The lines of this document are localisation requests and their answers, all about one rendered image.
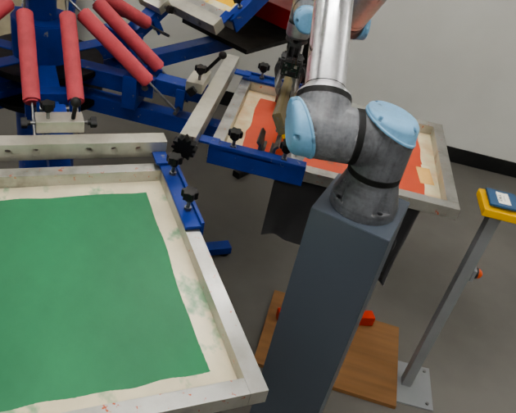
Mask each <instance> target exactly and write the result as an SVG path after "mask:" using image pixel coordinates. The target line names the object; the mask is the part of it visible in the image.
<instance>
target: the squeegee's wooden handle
mask: <svg viewBox="0 0 516 413"><path fill-rule="evenodd" d="M291 90H292V77H288V76H285V78H284V81H283V85H282V88H281V90H280V93H279V96H278V100H277V102H276V105H275V108H274V112H273V115H272V117H273V120H274V124H275V127H276V129H277V131H278V135H283V134H285V118H286V110H287V104H288V101H289V99H290V91H291Z"/></svg>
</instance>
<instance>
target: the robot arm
mask: <svg viewBox="0 0 516 413"><path fill-rule="evenodd" d="M385 2H386V0H293V1H292V8H291V12H290V16H289V20H288V23H287V30H286V38H285V39H286V40H287V41H288V42H287V51H286V50H285V52H283V53H282V54H281V55H282V56H281V57H279V58H278V61H277V63H276V65H275V68H274V74H275V79H274V87H275V92H276V94H277V95H278V94H279V91H280V85H281V84H282V79H283V78H284V76H288V77H292V90H291V91H290V99H289V101H288V104H287V110H286V118H285V139H286V144H287V149H288V150H289V152H290V153H292V154H294V155H298V156H301V157H306V158H308V159H312V158H314V159H319V160H324V161H333V162H338V163H343V164H348V166H347V168H346V169H345V170H344V172H343V173H342V174H341V176H340V177H339V178H338V179H337V181H336V182H335V184H334V185H333V187H332V190H331V193H330V196H329V199H330V202H331V204H332V206H333V207H334V209H335V210H336V211H337V212H338V213H340V214H341V215H342V216H344V217H346V218H347V219H349V220H352V221H354V222H356V223H359V224H362V225H371V226H379V225H386V224H389V223H391V222H392V221H393V220H394V219H395V217H396V213H397V211H398V207H399V184H400V181H401V178H402V176H403V174H404V172H405V168H406V166H407V164H408V161H409V159H410V156H411V153H412V151H413V149H414V148H415V146H416V141H417V138H418V136H419V124H418V122H417V120H416V119H415V118H414V117H413V116H412V115H411V114H410V113H409V112H407V111H406V110H404V109H402V108H400V107H399V106H396V105H394V104H392V103H389V102H384V101H372V102H370V103H369V104H368V105H367V106H366V108H365V109H361V108H357V107H352V106H351V104H352V96H351V93H350V92H349V91H348V90H346V76H347V67H348V57H349V48H350V40H351V39H353V40H355V39H357V40H364V39H366V37H367V35H368V33H369V29H370V25H371V18H372V17H373V16H374V15H375V13H376V12H377V11H378V10H379V9H380V8H381V6H382V5H383V4H384V3H385ZM309 38H310V43H309V51H308V58H307V66H306V69H305V65H306V64H305V63H303V61H304V60H305V58H304V57H303V54H300V52H301V46H302V45H306V44H307V43H308V39H309ZM305 72H306V79H305V85H304V86H302V87H301V88H299V86H300V83H301V81H302V80H303V78H304V76H305ZM298 88H299V89H298ZM296 91H297V92H296ZM295 93H296V96H295V97H293V96H294V95H295Z"/></svg>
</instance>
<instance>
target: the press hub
mask: <svg viewBox="0 0 516 413"><path fill-rule="evenodd" d="M20 8H23V7H19V8H17V9H15V10H14V11H12V12H11V14H10V16H11V34H4V35H2V36H0V39H4V40H7V41H11V43H12V50H9V49H5V48H0V57H8V56H12V55H14V56H15V57H16V58H18V59H19V60H20V58H19V48H18V37H17V26H16V11H17V10H19V9H20ZM25 8H28V9H30V10H31V11H32V12H33V13H34V29H35V38H36V48H37V58H38V65H41V66H56V69H57V76H58V79H59V84H60V87H66V78H65V69H64V61H63V51H62V43H61V27H60V18H59V15H60V13H61V12H63V10H61V9H57V0H28V6H26V7H25ZM79 54H80V59H84V60H87V61H93V62H96V63H100V64H103V56H102V54H101V53H100V52H99V51H98V50H97V49H96V48H91V49H87V50H83V51H79ZM81 70H82V78H83V82H84V81H86V80H88V79H91V78H93V77H94V76H95V71H94V70H89V69H85V68H82V67H81ZM0 77H3V78H5V79H9V80H12V81H15V82H17V83H18V84H20V85H21V79H20V64H15V65H12V66H4V67H0ZM83 86H86V87H90V88H93V89H99V90H102V87H98V86H95V85H91V84H86V83H83ZM93 105H94V100H92V99H89V98H84V103H83V104H82V105H81V108H80V111H84V110H86V109H89V108H90V107H92V106H93ZM0 106H1V107H4V108H6V109H8V110H11V111H15V112H16V128H17V135H33V129H22V128H21V124H20V118H21V117H25V104H24V103H23V100H22V93H21V94H17V95H14V96H10V97H7V98H1V99H0ZM38 167H48V166H47V160H37V161H19V168H38Z"/></svg>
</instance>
